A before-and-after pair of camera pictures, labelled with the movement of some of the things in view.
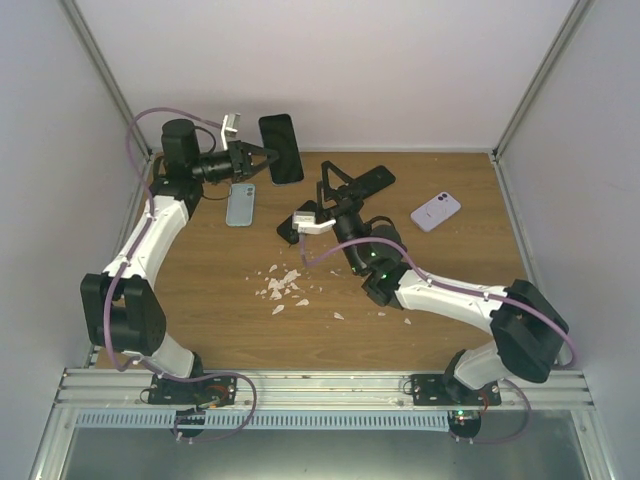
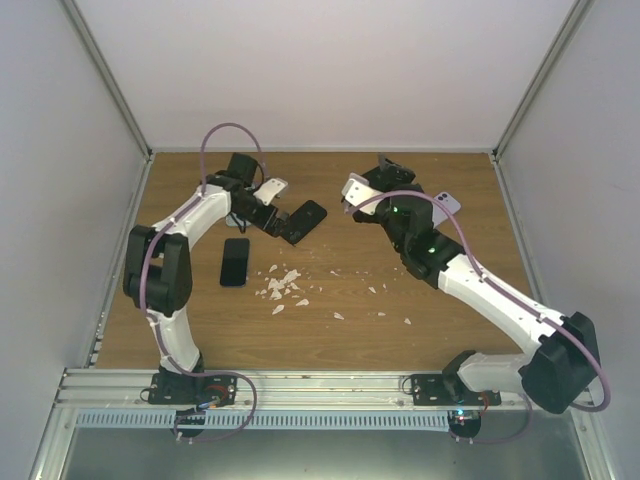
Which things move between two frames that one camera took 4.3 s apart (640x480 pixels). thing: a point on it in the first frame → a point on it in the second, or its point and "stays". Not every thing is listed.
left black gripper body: (238, 166) → (264, 222)
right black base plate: (437, 390) stays
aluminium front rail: (311, 389) stays
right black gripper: (351, 193) → (397, 172)
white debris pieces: (281, 285) stays
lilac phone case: (435, 211) stays
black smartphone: (278, 133) → (235, 262)
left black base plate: (205, 392) stays
